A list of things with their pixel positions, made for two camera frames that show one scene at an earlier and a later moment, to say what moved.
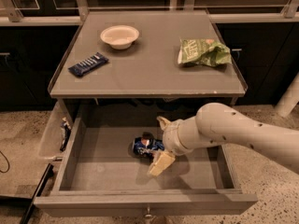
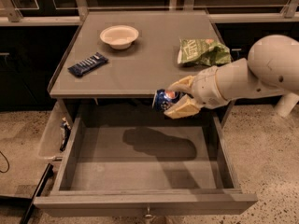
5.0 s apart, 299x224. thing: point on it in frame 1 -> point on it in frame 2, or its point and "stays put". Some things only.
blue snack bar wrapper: [92, 63] stays put
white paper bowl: [120, 36] stays put
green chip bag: [203, 52] stays put
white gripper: [171, 139] -> [206, 87]
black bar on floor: [44, 178] stays put
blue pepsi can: [145, 145] -> [163, 99]
